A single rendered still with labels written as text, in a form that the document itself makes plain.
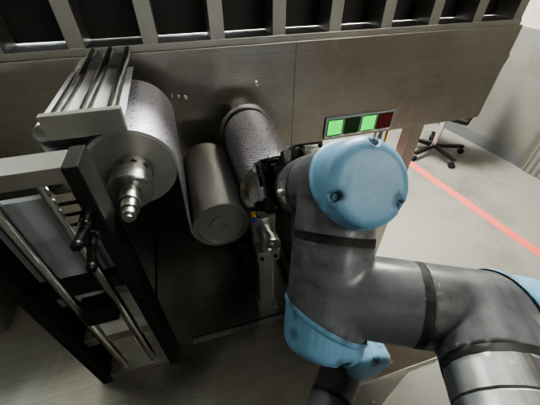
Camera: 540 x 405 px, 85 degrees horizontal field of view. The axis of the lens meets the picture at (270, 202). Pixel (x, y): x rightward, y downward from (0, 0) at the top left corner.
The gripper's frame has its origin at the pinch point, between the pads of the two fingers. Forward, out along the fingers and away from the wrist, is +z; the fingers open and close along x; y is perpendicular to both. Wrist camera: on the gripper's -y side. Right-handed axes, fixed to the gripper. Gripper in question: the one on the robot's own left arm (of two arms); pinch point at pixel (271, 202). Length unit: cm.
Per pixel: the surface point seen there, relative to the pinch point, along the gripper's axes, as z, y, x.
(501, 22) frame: 16, 39, -83
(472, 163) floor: 184, -11, -251
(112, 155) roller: -4.1, 12.5, 25.0
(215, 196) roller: 5.8, 3.1, 9.9
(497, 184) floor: 158, -33, -246
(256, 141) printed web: 6.0, 13.1, -0.7
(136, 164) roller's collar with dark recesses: -5.8, 10.3, 21.5
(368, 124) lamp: 32, 17, -44
